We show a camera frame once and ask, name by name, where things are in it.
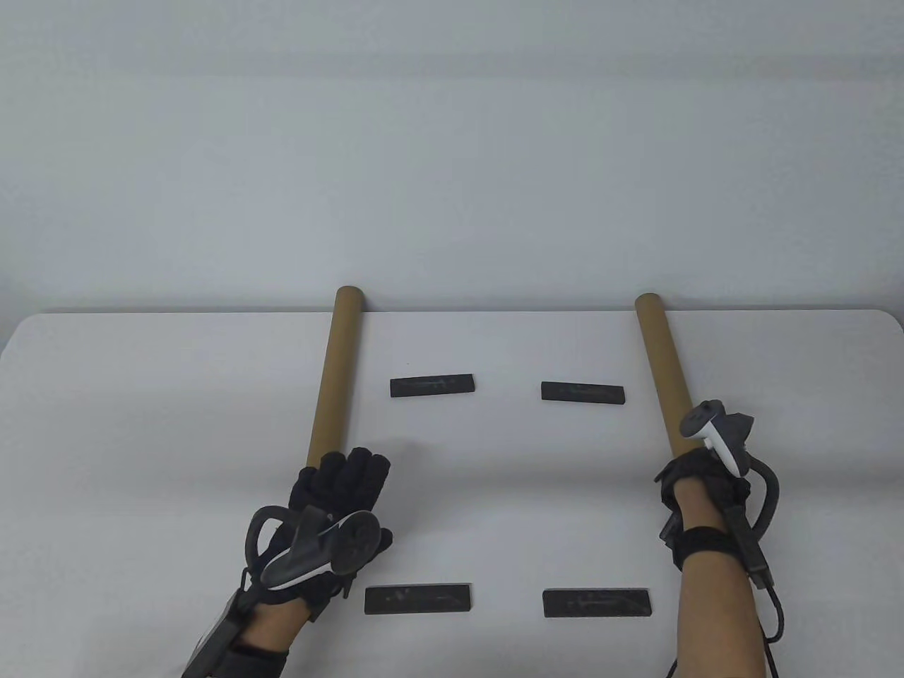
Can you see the person's left hand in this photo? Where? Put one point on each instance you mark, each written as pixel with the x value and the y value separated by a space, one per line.
pixel 339 484

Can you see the person's right hand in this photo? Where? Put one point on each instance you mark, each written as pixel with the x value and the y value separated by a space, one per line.
pixel 696 470

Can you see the brown cardboard mailing tube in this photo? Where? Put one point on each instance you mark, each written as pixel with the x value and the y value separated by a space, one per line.
pixel 335 367
pixel 664 367

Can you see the black paperweight bar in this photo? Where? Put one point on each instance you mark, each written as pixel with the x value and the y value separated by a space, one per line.
pixel 597 604
pixel 432 385
pixel 583 393
pixel 418 599

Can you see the person's left forearm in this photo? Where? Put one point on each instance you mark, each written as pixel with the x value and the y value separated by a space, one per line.
pixel 279 625

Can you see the person's right forearm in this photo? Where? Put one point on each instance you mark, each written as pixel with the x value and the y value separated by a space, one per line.
pixel 717 621

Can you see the grey hand-mounted controller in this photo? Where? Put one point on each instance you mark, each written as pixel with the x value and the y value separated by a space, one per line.
pixel 353 544
pixel 720 434

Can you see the grey wrist-mounted box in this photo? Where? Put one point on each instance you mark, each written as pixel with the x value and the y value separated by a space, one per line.
pixel 212 639
pixel 748 551

